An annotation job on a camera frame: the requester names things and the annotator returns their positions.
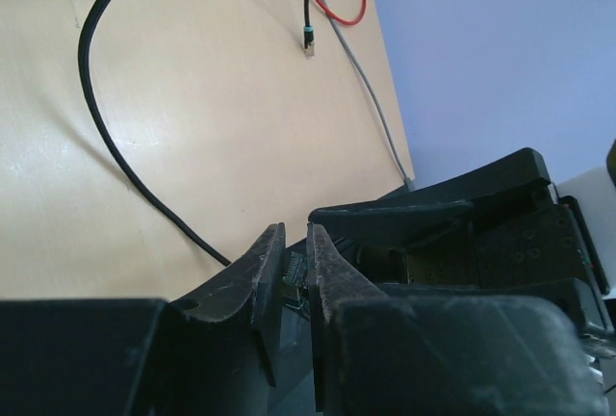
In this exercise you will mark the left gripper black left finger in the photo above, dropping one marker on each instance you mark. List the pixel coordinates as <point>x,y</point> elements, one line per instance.
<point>211,352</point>

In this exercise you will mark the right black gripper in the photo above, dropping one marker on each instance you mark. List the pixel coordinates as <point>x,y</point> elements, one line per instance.
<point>546,253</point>

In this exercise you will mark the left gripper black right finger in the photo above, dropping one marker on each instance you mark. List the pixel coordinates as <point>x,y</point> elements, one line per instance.
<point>439,354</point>

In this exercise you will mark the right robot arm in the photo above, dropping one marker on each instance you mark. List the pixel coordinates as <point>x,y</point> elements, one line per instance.
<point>386,265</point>

